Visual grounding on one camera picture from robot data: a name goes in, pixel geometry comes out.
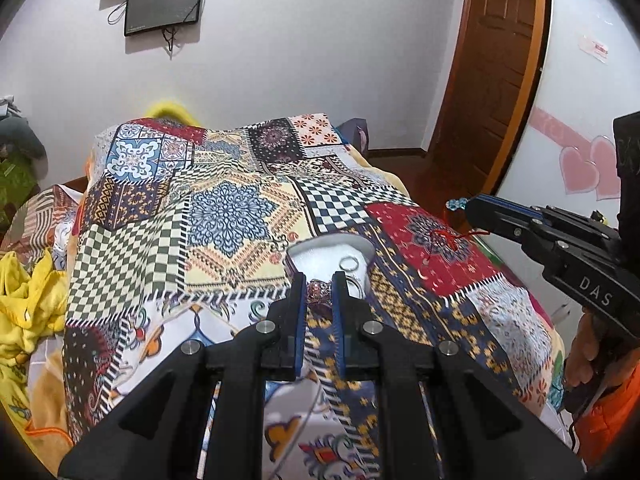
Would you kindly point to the person's right forearm orange sleeve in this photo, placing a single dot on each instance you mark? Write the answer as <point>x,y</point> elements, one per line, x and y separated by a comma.
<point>612,425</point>

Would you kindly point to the white red wall label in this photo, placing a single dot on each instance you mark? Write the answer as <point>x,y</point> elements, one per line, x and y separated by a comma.
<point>595,47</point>

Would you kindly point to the yellow cloth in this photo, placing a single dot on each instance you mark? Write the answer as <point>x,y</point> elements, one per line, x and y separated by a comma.
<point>27,300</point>

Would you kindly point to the brown wooden door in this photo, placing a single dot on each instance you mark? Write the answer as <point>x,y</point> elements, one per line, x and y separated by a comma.
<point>492,70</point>

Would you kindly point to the dark blue pillow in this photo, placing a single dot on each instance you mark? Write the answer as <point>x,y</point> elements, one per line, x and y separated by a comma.
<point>357,132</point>

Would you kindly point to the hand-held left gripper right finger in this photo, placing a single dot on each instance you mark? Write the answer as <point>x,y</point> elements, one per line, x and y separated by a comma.
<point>337,310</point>

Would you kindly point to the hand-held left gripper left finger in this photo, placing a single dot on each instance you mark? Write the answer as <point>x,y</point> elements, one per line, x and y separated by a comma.
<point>300,310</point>

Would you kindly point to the person's right hand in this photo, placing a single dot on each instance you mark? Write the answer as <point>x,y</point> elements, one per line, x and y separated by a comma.
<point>582,355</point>

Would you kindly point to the patchwork printed blanket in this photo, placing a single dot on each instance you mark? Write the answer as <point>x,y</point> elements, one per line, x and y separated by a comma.
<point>235,210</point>

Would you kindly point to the small black wall monitor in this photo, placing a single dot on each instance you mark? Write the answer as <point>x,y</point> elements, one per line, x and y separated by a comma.
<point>164,5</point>

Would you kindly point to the white jewelry box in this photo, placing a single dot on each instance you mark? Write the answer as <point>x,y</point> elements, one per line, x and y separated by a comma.
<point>320,255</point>

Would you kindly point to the green dark clothing pile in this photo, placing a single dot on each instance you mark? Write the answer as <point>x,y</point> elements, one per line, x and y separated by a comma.
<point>17,165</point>

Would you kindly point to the yellow plush pillow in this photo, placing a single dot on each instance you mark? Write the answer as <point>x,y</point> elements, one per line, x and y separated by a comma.
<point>170,112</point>

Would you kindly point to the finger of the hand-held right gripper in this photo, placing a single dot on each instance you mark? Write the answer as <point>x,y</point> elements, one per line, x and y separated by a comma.
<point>500,232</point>
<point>505,210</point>

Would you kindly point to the pink heart wall sticker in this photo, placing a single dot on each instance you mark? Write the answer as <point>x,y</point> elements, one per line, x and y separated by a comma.
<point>587,162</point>

